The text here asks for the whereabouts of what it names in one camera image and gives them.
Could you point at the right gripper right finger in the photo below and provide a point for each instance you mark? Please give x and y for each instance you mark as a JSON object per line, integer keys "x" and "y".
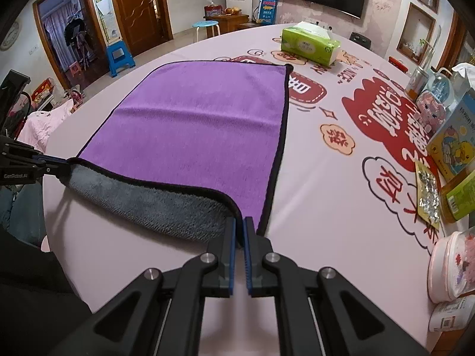
{"x": 319, "y": 312}

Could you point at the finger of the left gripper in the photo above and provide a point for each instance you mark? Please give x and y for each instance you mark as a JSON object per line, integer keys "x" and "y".
{"x": 47, "y": 165}

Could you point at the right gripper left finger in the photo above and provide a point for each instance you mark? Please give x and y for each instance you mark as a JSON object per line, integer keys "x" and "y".
{"x": 159, "y": 313}

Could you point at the purple and grey towel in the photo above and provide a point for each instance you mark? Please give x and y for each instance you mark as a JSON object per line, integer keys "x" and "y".
{"x": 193, "y": 144}

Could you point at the pink bedding bundle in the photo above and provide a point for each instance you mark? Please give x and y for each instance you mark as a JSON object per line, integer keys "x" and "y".
{"x": 40, "y": 125}

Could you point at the white pill bottle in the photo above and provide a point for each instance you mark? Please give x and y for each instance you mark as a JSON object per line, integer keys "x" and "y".
{"x": 451, "y": 316}

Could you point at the blue plastic step stool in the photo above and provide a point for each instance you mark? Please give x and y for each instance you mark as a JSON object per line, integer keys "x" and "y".
{"x": 119, "y": 57}

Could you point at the glass dome pink ornament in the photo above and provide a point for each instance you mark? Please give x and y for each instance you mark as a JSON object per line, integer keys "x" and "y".
{"x": 451, "y": 267}

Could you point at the foil blister pack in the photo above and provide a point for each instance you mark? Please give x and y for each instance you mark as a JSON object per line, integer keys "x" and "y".
{"x": 428, "y": 198}

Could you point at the yellow liquid glass bottle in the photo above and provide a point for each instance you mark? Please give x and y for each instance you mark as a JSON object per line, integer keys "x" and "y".
{"x": 457, "y": 197}

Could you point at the brown wooden door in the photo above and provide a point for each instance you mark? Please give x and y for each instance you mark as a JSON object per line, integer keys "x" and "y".
{"x": 143, "y": 24}

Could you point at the blue children's book box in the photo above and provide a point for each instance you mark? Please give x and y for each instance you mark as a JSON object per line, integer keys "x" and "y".
{"x": 452, "y": 146}

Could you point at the light blue round stool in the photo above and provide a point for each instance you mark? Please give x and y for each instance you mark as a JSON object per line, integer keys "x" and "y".
{"x": 206, "y": 24}

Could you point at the low wooden tv cabinet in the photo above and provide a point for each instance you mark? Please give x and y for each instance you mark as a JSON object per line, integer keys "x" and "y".
{"x": 231, "y": 23}

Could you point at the metal drink can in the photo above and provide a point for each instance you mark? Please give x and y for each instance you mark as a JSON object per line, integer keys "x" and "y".
{"x": 416, "y": 84}

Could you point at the red pot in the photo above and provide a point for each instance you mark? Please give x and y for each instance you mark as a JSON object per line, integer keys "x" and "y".
{"x": 398, "y": 64}

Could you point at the green tissue pack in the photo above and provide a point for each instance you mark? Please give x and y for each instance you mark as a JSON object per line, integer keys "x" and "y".
{"x": 311, "y": 42}

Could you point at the blue poster box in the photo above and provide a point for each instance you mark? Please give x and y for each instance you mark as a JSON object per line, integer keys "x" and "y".
{"x": 267, "y": 12}

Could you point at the black air fryer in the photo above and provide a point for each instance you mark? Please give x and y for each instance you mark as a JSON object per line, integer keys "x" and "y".
{"x": 360, "y": 40}

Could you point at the white appliance with cloth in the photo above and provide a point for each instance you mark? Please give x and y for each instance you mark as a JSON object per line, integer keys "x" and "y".
{"x": 463, "y": 76}

